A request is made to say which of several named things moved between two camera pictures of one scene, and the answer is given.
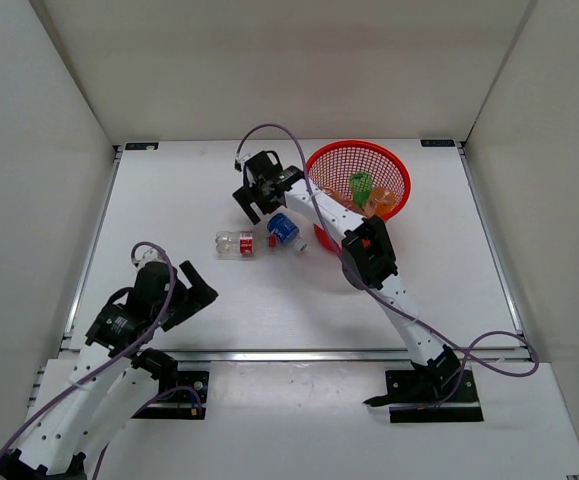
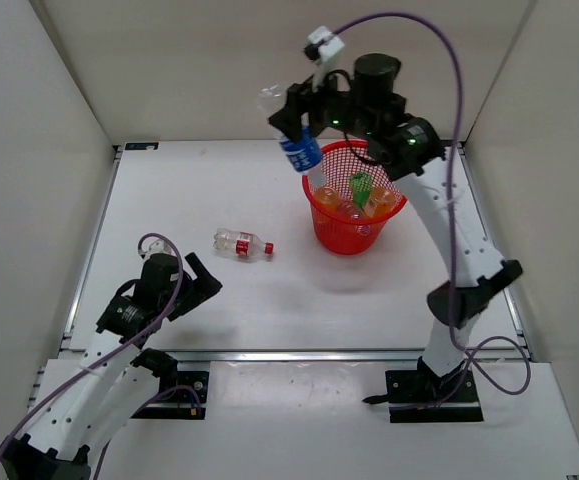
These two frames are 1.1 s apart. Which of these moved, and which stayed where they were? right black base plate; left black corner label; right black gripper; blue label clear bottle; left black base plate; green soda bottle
Moved: blue label clear bottle; right black gripper
Stayed: left black base plate; green soda bottle; right black base plate; left black corner label
